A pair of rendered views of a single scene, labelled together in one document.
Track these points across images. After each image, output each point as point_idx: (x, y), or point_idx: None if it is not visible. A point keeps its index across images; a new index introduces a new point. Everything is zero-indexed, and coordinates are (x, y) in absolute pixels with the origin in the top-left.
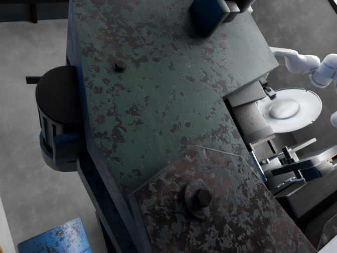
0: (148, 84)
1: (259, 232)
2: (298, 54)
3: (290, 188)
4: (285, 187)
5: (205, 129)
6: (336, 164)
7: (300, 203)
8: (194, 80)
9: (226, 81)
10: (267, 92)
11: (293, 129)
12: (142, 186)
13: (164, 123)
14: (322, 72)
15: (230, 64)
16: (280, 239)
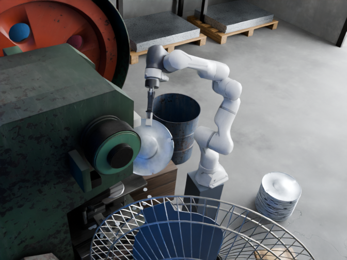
0: (9, 224)
1: None
2: (209, 70)
3: (90, 245)
4: (91, 237)
5: (44, 236)
6: (128, 233)
7: (88, 259)
8: (48, 209)
9: (76, 201)
10: (146, 117)
11: (137, 172)
12: None
13: (14, 242)
14: (220, 90)
15: None
16: None
